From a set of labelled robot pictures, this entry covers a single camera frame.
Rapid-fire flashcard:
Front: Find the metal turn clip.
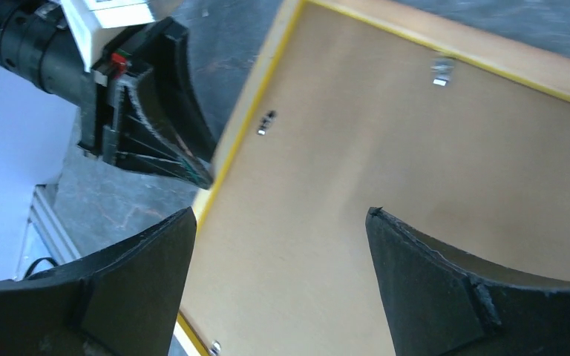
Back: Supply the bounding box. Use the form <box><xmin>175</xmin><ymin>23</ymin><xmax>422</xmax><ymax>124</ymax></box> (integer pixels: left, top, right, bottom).
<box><xmin>430</xmin><ymin>56</ymin><xmax>455</xmax><ymax>87</ymax></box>
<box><xmin>209</xmin><ymin>340</ymin><xmax>221</xmax><ymax>356</ymax></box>
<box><xmin>256</xmin><ymin>110</ymin><xmax>278</xmax><ymax>136</ymax></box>

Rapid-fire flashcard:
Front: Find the aluminium rail frame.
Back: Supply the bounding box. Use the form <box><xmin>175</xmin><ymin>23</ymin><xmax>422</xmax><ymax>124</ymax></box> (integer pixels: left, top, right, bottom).
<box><xmin>14</xmin><ymin>184</ymin><xmax>82</xmax><ymax>280</ymax></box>

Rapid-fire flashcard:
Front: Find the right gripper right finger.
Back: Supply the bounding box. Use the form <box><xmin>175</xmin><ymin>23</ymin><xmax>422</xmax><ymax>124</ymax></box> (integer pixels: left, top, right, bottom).
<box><xmin>365</xmin><ymin>208</ymin><xmax>570</xmax><ymax>355</ymax></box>

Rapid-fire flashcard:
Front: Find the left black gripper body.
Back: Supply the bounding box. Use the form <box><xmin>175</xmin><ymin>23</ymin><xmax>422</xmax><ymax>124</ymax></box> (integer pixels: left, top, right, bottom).
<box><xmin>0</xmin><ymin>1</ymin><xmax>111</xmax><ymax>156</ymax></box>

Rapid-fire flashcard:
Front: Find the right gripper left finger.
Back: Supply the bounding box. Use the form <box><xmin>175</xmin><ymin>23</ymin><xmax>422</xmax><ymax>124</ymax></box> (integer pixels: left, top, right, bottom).
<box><xmin>0</xmin><ymin>208</ymin><xmax>197</xmax><ymax>355</ymax></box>

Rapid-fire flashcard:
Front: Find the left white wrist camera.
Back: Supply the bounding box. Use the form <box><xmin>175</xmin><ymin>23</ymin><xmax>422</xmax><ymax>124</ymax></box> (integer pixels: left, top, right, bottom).
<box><xmin>59</xmin><ymin>0</ymin><xmax>182</xmax><ymax>73</ymax></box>

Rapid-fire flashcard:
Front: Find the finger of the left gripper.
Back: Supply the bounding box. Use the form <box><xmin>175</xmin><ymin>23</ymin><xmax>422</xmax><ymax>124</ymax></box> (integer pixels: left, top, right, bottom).
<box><xmin>115</xmin><ymin>73</ymin><xmax>214</xmax><ymax>189</ymax></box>
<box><xmin>138</xmin><ymin>17</ymin><xmax>217</xmax><ymax>162</ymax></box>

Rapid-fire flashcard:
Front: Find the yellow wooden picture frame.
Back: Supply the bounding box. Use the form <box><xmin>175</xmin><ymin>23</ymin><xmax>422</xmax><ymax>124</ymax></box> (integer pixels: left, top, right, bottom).
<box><xmin>171</xmin><ymin>0</ymin><xmax>570</xmax><ymax>356</ymax></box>

